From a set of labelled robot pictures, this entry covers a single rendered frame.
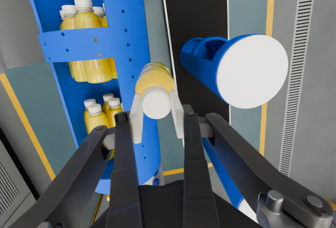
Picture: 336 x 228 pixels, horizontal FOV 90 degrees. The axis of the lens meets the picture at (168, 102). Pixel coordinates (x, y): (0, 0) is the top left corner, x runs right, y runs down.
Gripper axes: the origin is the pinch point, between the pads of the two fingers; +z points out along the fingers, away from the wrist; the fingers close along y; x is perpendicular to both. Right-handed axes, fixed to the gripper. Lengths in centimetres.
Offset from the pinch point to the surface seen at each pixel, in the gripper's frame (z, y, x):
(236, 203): 44, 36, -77
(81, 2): 28.6, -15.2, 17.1
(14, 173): 129, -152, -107
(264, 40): 42, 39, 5
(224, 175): 62, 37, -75
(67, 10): 33.3, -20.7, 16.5
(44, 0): 39, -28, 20
